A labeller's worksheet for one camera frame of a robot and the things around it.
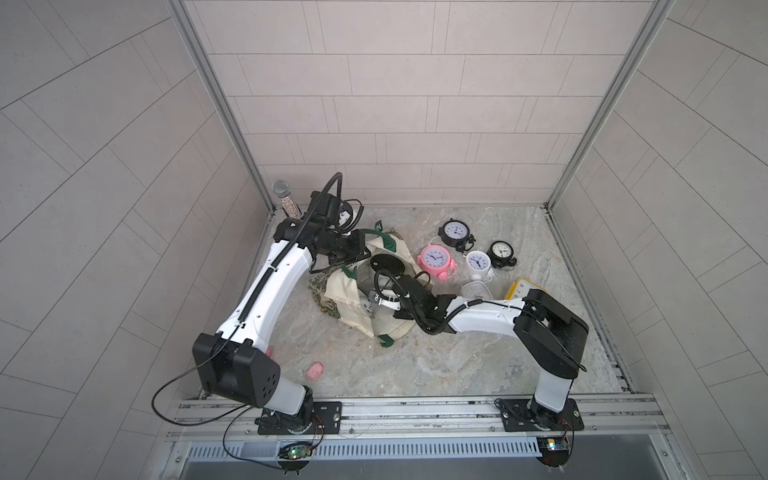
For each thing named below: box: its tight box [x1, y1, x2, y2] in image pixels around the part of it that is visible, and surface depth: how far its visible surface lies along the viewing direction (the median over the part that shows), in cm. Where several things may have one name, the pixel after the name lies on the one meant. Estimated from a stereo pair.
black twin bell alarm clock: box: [438, 218, 476, 253], surface depth 107 cm
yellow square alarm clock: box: [505, 278, 548, 300], surface depth 94 cm
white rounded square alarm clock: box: [461, 280, 493, 301], surface depth 92 cm
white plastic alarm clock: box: [462, 249, 494, 279], surface depth 98 cm
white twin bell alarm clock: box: [371, 253, 405, 275], surface depth 93 cm
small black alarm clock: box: [487, 240, 517, 270], surface depth 101 cm
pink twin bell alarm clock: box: [417, 244, 458, 281], surface depth 100 cm
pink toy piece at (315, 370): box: [307, 362, 324, 380], surface depth 78 cm
